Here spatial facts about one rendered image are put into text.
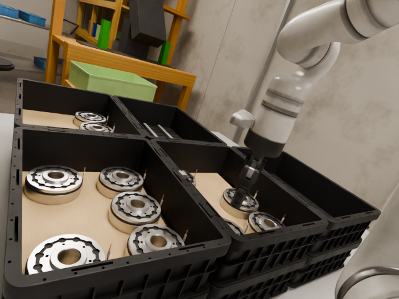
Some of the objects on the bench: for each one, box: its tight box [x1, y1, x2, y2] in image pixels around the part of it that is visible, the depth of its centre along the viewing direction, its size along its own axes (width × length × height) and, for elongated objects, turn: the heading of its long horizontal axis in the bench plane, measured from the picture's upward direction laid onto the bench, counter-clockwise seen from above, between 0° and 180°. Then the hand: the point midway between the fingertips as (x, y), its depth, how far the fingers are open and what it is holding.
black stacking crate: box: [286, 241, 362, 288], centre depth 88 cm, size 40×30×12 cm
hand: (240, 194), depth 55 cm, fingers open, 5 cm apart
